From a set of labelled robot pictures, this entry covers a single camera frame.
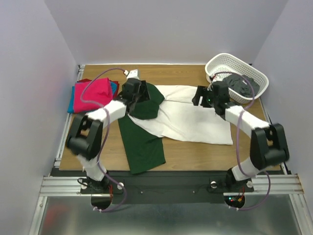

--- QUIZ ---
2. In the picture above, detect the white and green t-shirt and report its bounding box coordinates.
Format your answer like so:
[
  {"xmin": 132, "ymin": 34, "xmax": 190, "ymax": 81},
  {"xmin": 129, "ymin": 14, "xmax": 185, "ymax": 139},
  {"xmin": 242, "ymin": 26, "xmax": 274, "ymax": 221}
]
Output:
[{"xmin": 118, "ymin": 84, "xmax": 233, "ymax": 174}]

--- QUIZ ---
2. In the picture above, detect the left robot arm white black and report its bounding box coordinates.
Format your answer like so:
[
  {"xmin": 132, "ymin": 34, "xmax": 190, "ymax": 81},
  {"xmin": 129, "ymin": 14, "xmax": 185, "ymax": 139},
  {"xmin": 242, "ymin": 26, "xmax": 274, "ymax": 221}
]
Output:
[{"xmin": 66, "ymin": 78, "xmax": 150, "ymax": 193}]

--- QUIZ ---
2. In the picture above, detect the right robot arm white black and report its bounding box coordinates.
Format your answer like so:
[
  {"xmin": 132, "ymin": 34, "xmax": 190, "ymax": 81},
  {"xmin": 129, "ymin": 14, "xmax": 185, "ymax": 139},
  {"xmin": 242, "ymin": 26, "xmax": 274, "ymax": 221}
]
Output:
[{"xmin": 192, "ymin": 81, "xmax": 290, "ymax": 191}]

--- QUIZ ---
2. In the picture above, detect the dark red folded t-shirt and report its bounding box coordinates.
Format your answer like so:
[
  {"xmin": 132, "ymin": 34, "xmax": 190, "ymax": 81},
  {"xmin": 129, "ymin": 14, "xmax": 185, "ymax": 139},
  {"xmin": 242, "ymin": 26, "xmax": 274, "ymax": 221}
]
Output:
[{"xmin": 78, "ymin": 79, "xmax": 119, "ymax": 97}]

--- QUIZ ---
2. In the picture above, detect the blue folded t-shirt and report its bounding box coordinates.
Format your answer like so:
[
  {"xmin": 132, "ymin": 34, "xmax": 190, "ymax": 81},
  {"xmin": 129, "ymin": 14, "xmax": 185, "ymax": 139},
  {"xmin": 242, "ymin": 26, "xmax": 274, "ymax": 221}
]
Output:
[{"xmin": 67, "ymin": 82, "xmax": 118, "ymax": 115}]

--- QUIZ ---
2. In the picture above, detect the grey t-shirt in basket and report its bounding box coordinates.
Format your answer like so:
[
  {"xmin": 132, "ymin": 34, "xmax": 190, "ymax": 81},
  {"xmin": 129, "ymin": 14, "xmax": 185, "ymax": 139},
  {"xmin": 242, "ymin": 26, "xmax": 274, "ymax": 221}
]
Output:
[{"xmin": 223, "ymin": 74, "xmax": 260, "ymax": 98}]

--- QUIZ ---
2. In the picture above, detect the white perforated laundry basket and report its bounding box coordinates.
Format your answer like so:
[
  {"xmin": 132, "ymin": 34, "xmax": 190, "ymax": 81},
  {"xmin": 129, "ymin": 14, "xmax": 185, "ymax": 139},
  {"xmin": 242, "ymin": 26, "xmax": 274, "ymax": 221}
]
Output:
[{"xmin": 204, "ymin": 53, "xmax": 269, "ymax": 99}]

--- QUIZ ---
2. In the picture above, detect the pink folded t-shirt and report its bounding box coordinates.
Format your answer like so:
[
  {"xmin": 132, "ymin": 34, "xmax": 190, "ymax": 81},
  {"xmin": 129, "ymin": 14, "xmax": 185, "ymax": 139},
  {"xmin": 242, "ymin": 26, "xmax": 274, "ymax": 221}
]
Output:
[{"xmin": 72, "ymin": 78, "xmax": 113, "ymax": 113}]

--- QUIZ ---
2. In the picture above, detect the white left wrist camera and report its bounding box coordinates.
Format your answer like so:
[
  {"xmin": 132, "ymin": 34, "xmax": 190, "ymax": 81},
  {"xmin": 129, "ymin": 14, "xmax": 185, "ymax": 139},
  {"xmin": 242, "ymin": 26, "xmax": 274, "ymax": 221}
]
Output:
[{"xmin": 123, "ymin": 69, "xmax": 140, "ymax": 80}]

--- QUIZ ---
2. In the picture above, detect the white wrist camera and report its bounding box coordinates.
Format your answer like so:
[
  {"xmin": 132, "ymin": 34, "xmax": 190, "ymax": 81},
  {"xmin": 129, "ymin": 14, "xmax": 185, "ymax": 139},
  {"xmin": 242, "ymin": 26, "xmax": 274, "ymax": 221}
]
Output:
[
  {"xmin": 207, "ymin": 74, "xmax": 221, "ymax": 84},
  {"xmin": 123, "ymin": 69, "xmax": 140, "ymax": 80}
]

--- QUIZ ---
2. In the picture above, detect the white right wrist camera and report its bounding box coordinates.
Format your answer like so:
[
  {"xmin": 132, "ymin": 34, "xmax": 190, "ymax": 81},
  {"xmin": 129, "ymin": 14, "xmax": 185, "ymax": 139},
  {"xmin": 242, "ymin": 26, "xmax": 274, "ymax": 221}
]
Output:
[{"xmin": 207, "ymin": 74, "xmax": 221, "ymax": 84}]

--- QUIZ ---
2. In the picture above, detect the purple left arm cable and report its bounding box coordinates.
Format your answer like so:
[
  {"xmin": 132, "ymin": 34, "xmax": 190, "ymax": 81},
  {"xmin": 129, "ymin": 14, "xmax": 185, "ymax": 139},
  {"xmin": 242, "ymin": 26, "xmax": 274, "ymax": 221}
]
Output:
[{"xmin": 80, "ymin": 68, "xmax": 128, "ymax": 212}]

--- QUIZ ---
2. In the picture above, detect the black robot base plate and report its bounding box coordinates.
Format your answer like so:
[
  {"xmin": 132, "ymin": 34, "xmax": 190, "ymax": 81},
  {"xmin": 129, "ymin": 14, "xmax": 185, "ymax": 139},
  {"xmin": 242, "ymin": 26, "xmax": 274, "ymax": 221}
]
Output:
[{"xmin": 77, "ymin": 171, "xmax": 254, "ymax": 205}]

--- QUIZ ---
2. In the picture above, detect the aluminium frame rail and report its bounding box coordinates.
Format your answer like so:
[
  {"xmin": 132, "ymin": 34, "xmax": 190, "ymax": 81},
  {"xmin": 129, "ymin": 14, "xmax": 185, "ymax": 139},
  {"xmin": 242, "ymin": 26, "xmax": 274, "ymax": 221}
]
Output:
[{"xmin": 29, "ymin": 64, "xmax": 306, "ymax": 235}]

